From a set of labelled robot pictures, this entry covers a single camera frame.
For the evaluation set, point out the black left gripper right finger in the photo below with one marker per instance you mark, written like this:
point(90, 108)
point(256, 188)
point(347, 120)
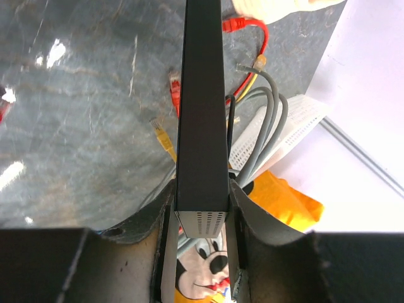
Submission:
point(358, 267)

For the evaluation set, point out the orange cartoon pillow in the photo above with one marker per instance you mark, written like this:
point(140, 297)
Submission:
point(262, 253)

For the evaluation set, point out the peach bucket hat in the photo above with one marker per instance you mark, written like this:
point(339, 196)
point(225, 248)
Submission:
point(270, 11)

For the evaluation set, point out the white plastic basket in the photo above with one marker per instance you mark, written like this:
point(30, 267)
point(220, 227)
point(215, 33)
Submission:
point(304, 113)

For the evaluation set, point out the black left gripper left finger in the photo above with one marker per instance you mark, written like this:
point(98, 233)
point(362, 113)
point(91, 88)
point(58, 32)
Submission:
point(133, 261)

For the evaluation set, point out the black network switch box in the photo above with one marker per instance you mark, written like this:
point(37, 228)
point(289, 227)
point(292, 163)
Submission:
point(202, 178)

